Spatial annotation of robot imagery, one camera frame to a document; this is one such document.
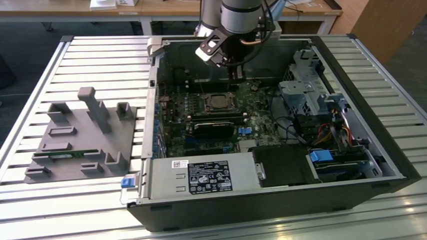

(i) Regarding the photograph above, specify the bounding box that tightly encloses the black RAM slot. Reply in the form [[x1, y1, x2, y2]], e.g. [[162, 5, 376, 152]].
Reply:
[[189, 79, 239, 92]]

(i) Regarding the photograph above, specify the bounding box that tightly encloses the CPU socket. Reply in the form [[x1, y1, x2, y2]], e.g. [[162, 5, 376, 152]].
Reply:
[[203, 92, 241, 113]]

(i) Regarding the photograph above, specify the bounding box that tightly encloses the pale blue teach pendant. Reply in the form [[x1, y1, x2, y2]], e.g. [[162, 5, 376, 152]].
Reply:
[[269, 0, 289, 23]]

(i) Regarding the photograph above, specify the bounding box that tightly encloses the silver metal drive cage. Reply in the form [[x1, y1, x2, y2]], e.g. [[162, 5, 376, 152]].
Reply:
[[278, 48, 336, 118]]

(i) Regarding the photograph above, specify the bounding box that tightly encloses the green motherboard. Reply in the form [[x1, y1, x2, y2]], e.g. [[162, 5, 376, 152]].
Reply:
[[157, 79, 289, 159]]

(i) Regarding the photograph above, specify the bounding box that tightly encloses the black graphics card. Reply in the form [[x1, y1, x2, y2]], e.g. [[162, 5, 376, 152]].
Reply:
[[193, 121, 235, 140]]

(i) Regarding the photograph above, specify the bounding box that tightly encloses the small silver heat sink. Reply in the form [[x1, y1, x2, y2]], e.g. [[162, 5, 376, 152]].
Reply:
[[238, 139, 261, 152]]

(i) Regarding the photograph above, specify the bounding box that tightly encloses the white cardboard box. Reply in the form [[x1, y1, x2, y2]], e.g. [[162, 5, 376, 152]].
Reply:
[[89, 0, 119, 11]]

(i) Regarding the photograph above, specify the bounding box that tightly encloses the wooden cabinet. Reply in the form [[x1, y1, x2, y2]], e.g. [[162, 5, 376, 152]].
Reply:
[[329, 0, 427, 66]]

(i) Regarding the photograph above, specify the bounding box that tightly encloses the blue disk carrier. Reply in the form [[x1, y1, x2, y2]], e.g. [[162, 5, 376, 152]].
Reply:
[[309, 149, 336, 165]]

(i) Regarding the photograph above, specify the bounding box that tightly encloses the silver power supply unit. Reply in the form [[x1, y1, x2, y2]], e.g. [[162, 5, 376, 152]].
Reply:
[[146, 152, 262, 200]]

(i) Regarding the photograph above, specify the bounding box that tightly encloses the grey plastic parts rack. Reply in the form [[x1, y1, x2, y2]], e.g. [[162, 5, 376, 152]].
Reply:
[[23, 86, 139, 185]]

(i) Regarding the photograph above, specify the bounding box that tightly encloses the wooden desk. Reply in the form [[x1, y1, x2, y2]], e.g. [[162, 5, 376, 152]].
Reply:
[[0, 0, 345, 36]]

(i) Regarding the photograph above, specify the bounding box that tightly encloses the blue case latch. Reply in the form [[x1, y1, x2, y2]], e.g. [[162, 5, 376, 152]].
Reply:
[[121, 175, 139, 189]]

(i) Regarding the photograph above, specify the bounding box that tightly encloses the green RAM stick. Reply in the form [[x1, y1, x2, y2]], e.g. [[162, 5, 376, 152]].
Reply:
[[50, 149, 102, 159]]

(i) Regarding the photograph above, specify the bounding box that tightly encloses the black open PC case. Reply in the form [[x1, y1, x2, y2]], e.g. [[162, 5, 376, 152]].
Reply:
[[126, 34, 422, 232]]

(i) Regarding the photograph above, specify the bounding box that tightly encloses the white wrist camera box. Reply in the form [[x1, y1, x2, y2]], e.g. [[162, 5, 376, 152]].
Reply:
[[195, 28, 231, 68]]

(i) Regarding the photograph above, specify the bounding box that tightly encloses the yellow red wire bundle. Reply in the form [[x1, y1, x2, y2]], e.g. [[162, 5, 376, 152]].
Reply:
[[313, 123, 356, 146]]

